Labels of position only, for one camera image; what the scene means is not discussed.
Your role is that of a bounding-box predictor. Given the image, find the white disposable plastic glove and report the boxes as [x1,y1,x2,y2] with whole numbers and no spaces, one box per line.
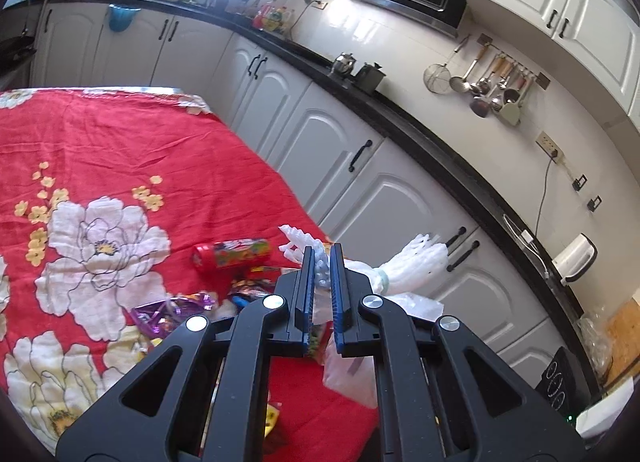
[278,224,449,303]

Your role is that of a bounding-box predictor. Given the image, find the white kitchen base cabinets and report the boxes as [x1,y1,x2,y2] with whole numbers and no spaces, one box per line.
[30,2,566,393]

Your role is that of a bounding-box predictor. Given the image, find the wooden cutting board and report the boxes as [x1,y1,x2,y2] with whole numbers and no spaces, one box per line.
[602,299,640,383]

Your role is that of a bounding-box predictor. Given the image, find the dark lidded pot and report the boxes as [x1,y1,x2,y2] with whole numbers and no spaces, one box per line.
[355,62,387,95]

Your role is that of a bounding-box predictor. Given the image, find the group of condiment bottles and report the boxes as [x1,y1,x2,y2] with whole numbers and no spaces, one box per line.
[252,0,296,33]

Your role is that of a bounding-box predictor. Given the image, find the black power cable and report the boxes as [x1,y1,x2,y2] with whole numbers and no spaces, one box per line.
[535,157,558,238]

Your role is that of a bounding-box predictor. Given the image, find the wire mesh strainer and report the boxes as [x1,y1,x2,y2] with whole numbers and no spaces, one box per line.
[424,37,471,93]

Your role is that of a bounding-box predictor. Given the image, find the purple shiny wrapper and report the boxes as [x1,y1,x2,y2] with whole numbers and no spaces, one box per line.
[131,292,218,340]

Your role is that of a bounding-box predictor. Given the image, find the dark blue snack wrapper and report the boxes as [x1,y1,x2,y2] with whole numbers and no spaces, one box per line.
[227,267,286,312]

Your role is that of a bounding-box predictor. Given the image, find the white plastic bag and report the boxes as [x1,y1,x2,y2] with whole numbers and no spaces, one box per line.
[322,292,445,410]

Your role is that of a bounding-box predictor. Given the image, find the white charger with cable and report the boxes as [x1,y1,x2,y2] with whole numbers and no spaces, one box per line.
[502,214,551,283]

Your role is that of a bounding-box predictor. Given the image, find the clear plastic bag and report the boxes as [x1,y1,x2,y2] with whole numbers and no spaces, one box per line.
[577,307,613,383]

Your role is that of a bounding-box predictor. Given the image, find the white box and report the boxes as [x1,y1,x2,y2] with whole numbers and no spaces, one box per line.
[575,377,640,438]

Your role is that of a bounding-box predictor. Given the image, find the black induction cooktop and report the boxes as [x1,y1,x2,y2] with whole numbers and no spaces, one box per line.
[535,347,583,418]

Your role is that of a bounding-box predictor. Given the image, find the black kitchen countertop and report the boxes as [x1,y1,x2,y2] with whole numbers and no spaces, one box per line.
[45,0,601,398]

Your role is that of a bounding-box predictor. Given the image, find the white countertop appliance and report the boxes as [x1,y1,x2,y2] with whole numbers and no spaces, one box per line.
[551,233,598,285]

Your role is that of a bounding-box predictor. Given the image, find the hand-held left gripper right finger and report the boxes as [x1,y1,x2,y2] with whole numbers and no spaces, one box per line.
[330,243,586,462]

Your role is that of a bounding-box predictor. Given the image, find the green colourful wrapper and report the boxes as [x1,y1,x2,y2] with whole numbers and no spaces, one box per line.
[305,322,331,360]

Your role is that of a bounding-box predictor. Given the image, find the steel kettle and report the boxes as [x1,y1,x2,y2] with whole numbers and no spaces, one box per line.
[332,53,357,77]

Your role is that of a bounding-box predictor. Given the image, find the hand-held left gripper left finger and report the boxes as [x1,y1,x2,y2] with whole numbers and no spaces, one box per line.
[55,244,321,462]

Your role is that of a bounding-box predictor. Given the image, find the steel ladle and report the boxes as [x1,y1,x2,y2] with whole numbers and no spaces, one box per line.
[449,44,488,93]

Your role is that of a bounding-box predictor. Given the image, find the beige wall socket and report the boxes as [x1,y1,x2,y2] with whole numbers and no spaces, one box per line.
[536,131,567,164]

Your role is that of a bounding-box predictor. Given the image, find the red cylindrical candy tube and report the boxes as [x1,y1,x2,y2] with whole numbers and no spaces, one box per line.
[191,238,272,275]

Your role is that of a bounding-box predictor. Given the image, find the row of hanging kitchen utensils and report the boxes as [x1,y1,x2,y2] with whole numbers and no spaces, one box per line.
[470,34,551,128]

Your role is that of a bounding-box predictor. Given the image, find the red floral cloth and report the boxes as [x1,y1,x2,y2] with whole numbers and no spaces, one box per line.
[0,87,381,458]

